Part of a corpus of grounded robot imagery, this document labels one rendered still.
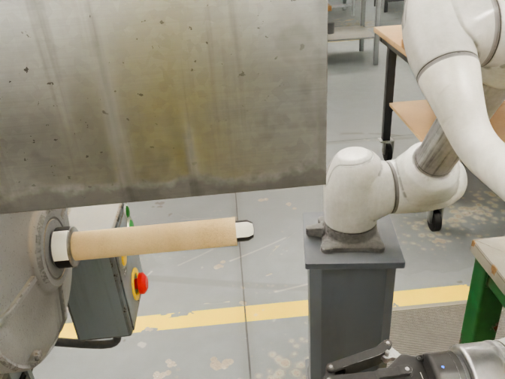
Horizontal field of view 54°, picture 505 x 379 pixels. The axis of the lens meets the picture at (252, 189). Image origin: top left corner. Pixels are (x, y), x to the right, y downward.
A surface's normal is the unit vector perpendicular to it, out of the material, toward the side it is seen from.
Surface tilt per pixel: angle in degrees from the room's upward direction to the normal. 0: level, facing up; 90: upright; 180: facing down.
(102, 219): 0
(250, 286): 0
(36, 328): 95
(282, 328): 0
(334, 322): 90
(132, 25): 90
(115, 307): 90
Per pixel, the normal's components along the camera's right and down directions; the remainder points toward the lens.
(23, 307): 1.00, 0.00
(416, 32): -0.82, -0.17
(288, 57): 0.07, 0.48
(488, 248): -0.07, -0.87
